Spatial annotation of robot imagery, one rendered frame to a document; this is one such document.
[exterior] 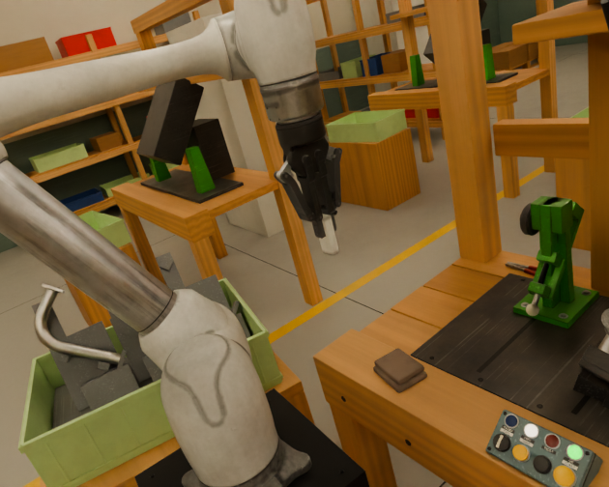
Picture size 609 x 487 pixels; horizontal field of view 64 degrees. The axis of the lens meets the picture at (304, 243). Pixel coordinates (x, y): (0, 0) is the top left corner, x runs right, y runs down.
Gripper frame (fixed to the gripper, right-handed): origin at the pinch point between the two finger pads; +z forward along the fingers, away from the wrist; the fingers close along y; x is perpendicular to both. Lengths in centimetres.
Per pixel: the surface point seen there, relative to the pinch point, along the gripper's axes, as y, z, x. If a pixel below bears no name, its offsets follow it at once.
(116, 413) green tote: 38, 38, -47
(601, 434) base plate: -21, 41, 35
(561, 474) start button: -7, 38, 35
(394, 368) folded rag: -11.1, 38.2, -2.9
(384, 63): -445, 32, -408
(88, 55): -144, -67, -594
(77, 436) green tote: 48, 39, -49
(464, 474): -5, 50, 17
